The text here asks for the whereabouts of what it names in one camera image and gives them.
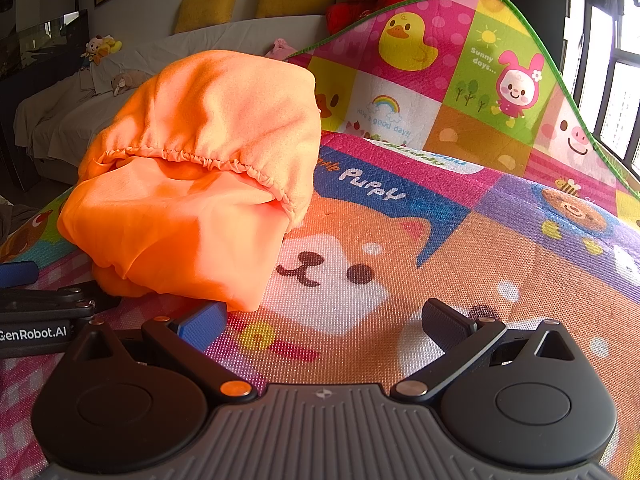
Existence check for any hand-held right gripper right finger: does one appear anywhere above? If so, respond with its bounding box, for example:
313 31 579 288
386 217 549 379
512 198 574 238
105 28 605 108
391 298 590 403

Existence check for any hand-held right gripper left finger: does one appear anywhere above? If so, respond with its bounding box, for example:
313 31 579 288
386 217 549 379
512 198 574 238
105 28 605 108
74 301 258 403

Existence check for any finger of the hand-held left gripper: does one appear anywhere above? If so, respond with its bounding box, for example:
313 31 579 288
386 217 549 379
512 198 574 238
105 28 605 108
0 261 40 288
0 286 121 319

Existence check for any orange pumpkin costume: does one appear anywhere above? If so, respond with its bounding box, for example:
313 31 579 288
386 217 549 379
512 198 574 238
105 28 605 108
56 49 322 313

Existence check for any colourful cartoon play mat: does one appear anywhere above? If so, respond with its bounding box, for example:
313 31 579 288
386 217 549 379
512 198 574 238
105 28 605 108
0 0 640 480

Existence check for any sofa with grey cover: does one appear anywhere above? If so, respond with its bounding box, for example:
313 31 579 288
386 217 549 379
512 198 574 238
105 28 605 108
15 14 331 187

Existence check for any beige plush toy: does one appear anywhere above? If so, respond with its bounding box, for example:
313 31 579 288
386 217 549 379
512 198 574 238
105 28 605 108
111 71 153 97

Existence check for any dark glass cabinet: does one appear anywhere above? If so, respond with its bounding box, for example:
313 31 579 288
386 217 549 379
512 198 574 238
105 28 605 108
0 0 90 79

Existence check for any yellow plush toy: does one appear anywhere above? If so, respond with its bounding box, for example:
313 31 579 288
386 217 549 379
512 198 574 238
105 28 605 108
80 35 123 66

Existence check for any pink garment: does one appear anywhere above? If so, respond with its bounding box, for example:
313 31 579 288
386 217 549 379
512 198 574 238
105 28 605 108
265 37 307 62

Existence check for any black window frame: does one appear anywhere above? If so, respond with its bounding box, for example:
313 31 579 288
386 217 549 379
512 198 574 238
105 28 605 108
562 0 640 181

